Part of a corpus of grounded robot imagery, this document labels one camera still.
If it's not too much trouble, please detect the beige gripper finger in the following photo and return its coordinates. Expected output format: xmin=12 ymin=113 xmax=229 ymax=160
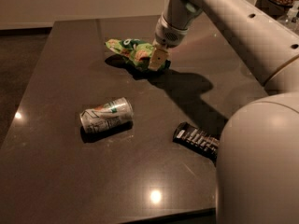
xmin=149 ymin=47 xmax=168 ymax=71

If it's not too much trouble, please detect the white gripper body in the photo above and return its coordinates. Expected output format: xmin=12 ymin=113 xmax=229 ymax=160
xmin=153 ymin=16 xmax=188 ymax=49

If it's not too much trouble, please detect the green rice chip bag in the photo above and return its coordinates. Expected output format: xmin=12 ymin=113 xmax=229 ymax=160
xmin=105 ymin=38 xmax=171 ymax=73

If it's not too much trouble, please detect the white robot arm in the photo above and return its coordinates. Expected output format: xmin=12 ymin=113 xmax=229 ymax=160
xmin=149 ymin=0 xmax=299 ymax=224

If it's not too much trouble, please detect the dark rxbar chocolate bar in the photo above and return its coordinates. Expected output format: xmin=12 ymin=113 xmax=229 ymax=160
xmin=173 ymin=122 xmax=220 ymax=161

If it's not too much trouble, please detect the silver soda can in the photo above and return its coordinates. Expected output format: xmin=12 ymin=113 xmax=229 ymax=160
xmin=79 ymin=97 xmax=134 ymax=133

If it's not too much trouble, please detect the black box stand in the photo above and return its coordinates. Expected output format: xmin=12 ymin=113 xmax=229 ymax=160
xmin=255 ymin=0 xmax=288 ymax=20

